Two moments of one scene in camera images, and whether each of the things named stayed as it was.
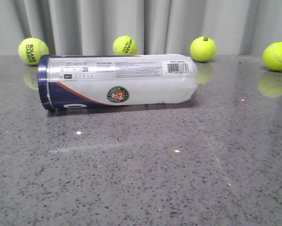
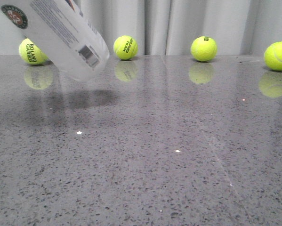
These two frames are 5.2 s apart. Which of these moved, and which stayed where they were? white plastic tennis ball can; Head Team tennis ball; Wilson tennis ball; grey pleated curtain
Moved: white plastic tennis ball can
Stayed: grey pleated curtain; Wilson tennis ball; Head Team tennis ball
